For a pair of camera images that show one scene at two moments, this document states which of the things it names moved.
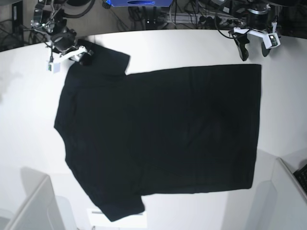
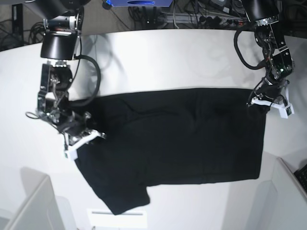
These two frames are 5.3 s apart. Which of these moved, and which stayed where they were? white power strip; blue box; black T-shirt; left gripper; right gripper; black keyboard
Moved: black T-shirt; right gripper; left gripper
Stayed: white power strip; black keyboard; blue box
